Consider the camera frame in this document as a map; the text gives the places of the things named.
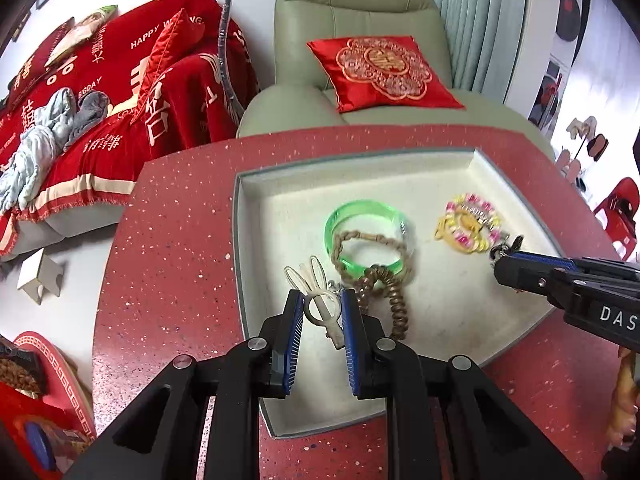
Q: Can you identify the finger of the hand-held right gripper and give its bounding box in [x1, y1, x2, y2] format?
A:
[492, 256, 576, 305]
[505, 251, 583, 268]

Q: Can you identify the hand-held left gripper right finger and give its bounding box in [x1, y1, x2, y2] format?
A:
[340, 289, 583, 480]

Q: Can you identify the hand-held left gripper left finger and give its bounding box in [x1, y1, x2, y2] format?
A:
[65, 289, 307, 480]

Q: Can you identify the small black clip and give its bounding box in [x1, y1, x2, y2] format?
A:
[489, 236, 525, 263]

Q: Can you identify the beige hair clip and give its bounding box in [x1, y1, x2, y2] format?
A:
[302, 256, 347, 350]

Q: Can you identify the pink yellow bead bracelet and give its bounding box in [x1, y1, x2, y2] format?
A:
[446, 193, 503, 252]

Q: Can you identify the brown spiral hair tie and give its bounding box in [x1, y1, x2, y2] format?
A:
[352, 266, 412, 345]

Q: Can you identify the yellow cord bracelet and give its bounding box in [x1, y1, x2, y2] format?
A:
[434, 210, 493, 252]

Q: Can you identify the braided rope bracelet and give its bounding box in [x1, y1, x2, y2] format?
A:
[332, 230, 413, 288]

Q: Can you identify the white jewelry tray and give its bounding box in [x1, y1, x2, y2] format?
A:
[232, 147, 618, 438]

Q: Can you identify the person's right forearm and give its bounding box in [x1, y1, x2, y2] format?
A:
[606, 347, 640, 453]

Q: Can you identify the red plastic chair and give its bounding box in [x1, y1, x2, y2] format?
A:
[594, 177, 640, 263]

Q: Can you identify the shoe rack with shoes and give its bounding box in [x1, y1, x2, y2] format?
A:
[555, 116, 612, 193]

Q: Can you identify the green translucent bangle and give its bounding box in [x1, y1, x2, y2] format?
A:
[324, 200, 417, 275]

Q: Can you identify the red gold patterned box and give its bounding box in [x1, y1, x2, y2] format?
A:
[0, 331, 97, 480]

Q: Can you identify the red embroidered cushion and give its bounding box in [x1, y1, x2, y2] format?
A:
[306, 36, 466, 113]

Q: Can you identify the pale green curtain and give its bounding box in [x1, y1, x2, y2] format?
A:
[415, 0, 528, 96]

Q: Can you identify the grey sofa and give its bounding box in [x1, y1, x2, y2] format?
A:
[0, 187, 136, 263]

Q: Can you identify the small white stool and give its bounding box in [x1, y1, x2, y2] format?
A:
[16, 250, 66, 306]

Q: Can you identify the blue lidded jar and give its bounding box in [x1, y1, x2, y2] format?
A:
[24, 421, 76, 471]

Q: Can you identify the red covered sofa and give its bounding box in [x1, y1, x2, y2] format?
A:
[0, 0, 260, 256]

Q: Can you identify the grey cloth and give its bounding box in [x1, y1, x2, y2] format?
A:
[64, 92, 111, 153]

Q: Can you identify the pale green leather armchair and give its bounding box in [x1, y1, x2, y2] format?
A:
[235, 0, 556, 161]

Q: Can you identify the plain red satin cushion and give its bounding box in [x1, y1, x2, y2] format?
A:
[130, 7, 206, 126]

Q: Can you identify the light blue garment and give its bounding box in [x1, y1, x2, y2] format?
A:
[0, 87, 78, 211]

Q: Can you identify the photo printed cushion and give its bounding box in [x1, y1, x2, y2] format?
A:
[45, 5, 119, 68]

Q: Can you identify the red lettered cushion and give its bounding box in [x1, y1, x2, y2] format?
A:
[7, 17, 76, 106]

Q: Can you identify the black red wall poster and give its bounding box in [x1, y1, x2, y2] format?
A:
[527, 60, 563, 128]

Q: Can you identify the black round wall decal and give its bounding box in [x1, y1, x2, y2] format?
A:
[554, 0, 586, 43]

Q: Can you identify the silver corrugated hose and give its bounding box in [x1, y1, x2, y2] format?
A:
[216, 0, 246, 121]

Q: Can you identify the small wall picture frame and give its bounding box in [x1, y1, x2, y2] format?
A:
[11, 10, 32, 43]

